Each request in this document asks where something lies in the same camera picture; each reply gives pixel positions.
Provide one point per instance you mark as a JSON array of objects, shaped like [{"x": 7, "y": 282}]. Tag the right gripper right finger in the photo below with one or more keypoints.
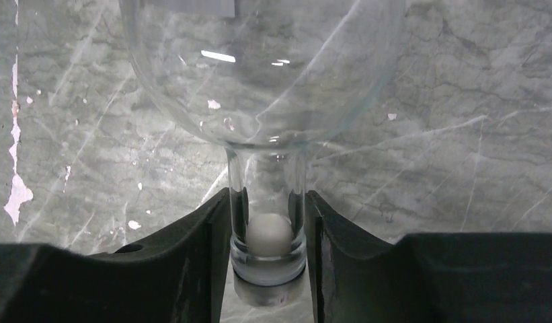
[{"x": 426, "y": 277}]

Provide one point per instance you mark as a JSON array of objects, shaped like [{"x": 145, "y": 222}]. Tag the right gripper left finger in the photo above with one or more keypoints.
[{"x": 176, "y": 274}]

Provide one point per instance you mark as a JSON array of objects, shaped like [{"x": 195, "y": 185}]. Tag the small clear capped bottle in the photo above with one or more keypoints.
[{"x": 264, "y": 80}]

